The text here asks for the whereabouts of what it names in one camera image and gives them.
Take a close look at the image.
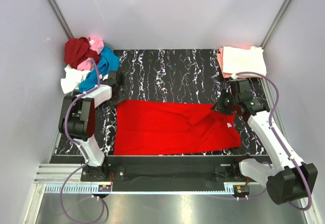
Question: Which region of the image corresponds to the folded white t shirt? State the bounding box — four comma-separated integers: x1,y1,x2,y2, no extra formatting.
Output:
223,46,267,76

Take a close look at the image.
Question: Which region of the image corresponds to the aluminium corner post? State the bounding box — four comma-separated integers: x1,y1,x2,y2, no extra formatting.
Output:
261,0,293,49
47,0,74,39

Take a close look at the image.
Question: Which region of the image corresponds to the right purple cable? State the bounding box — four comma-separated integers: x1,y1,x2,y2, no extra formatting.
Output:
233,71,313,211

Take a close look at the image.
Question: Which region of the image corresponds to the left aluminium corner post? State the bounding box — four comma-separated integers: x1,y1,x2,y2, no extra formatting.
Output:
47,0,74,39

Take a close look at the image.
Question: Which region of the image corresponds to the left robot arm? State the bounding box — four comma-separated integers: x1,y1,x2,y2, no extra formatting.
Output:
58,83,126,168

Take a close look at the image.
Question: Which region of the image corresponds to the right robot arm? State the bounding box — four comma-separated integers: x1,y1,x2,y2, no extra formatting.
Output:
211,89,318,211

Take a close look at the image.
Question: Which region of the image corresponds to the pink t shirt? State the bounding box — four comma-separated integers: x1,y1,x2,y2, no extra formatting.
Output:
77,36,104,71

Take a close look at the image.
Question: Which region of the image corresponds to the right aluminium corner post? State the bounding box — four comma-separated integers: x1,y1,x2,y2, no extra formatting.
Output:
261,0,293,49

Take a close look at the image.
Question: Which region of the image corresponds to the bright red t shirt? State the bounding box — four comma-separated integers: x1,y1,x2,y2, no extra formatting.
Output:
114,100,241,155

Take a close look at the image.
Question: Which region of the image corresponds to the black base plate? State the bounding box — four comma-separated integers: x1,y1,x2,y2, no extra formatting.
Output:
81,155,247,194

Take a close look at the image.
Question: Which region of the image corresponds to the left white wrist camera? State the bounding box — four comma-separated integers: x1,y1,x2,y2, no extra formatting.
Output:
101,71,124,86

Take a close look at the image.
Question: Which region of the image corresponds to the folded salmon t shirt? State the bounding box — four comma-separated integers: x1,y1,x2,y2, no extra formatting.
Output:
217,46,256,79

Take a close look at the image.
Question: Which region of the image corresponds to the blue t shirt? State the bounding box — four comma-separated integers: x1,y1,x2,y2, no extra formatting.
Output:
78,46,120,92

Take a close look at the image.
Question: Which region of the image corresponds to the dark red t shirt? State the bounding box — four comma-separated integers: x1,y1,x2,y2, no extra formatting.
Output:
64,37,100,69

